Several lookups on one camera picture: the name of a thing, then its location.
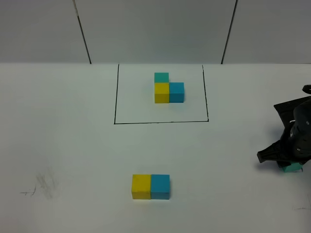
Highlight template yellow foam cube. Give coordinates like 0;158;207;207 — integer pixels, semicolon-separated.
154;83;170;103

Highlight template blue foam cube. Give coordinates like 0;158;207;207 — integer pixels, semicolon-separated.
169;83;185;103

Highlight template green foam cube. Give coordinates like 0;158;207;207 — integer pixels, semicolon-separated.
154;72;169;83

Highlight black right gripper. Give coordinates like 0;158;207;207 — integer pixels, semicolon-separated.
257;100;311;163

